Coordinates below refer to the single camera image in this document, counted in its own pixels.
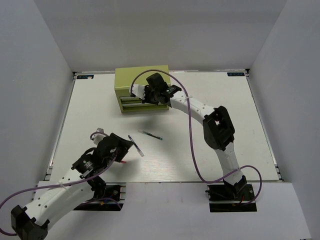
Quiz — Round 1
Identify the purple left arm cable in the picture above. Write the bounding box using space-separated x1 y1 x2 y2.
0 132 126 236

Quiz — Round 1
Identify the green metal drawer cabinet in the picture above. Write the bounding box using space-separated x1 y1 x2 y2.
114 65 169 113

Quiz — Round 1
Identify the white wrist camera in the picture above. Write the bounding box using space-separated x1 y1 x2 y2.
89 128 108 146
130 84 145 100

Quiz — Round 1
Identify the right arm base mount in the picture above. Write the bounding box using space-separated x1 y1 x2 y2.
205 184 257 213

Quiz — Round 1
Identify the purple gel pen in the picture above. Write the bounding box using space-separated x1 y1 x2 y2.
128 135 145 157

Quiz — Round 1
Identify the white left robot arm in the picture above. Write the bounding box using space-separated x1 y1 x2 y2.
10 133 133 240

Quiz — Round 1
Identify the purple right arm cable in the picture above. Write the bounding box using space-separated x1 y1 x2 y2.
129 69 263 205

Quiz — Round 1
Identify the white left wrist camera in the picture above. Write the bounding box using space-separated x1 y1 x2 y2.
89 128 108 146

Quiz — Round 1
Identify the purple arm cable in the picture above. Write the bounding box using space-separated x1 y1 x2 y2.
0 132 126 236
129 69 263 205

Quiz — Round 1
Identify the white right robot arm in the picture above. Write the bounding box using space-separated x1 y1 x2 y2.
143 70 247 200

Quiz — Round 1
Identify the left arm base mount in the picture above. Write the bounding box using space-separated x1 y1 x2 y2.
74 182 127 212

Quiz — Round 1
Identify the green gel pen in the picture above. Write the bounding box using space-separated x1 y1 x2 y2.
138 130 163 141

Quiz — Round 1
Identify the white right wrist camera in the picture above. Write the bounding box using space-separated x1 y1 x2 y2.
130 84 145 100

